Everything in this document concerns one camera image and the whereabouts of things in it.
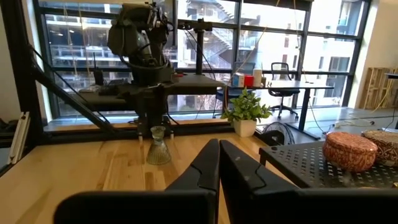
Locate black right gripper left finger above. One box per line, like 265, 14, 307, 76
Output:
53, 138, 221, 224

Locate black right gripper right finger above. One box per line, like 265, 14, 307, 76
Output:
220, 139, 398, 224

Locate green ribbed glass candle holder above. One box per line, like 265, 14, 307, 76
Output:
146, 125, 172, 166

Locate pink patterned candle tin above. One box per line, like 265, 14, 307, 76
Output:
322, 131, 379, 174

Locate black perforated metal shelf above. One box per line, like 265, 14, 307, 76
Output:
258, 134, 398, 189

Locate black floor fan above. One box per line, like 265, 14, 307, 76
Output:
259, 121, 296, 146

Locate green plant in white pot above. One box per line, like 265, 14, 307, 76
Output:
220, 86, 274, 138

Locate black office chair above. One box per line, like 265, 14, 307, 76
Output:
267, 62, 302, 121

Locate dark grey desk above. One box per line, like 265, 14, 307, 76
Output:
73, 73, 226, 113

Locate black long office desk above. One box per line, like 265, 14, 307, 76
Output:
225, 79, 335, 141

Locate blue white box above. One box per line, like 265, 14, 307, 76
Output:
232, 72, 246, 88

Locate black handheld radio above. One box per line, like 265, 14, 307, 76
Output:
92, 52, 105, 86

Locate wooden pallet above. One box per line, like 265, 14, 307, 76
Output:
359, 67, 398, 110

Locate silver aluminium extrusion piece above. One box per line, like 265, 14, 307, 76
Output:
6, 111, 31, 166

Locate black window frame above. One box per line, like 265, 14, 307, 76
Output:
32, 0, 373, 119

